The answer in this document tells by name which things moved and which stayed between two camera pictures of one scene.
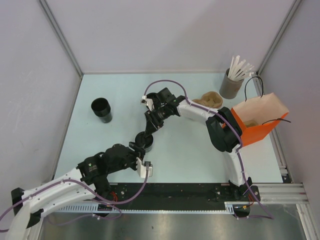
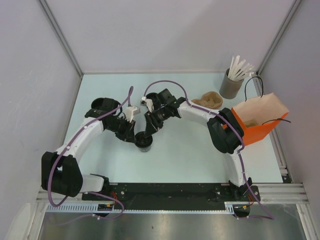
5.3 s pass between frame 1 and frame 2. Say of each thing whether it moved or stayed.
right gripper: stayed
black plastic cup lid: stayed
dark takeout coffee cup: stayed
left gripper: moved
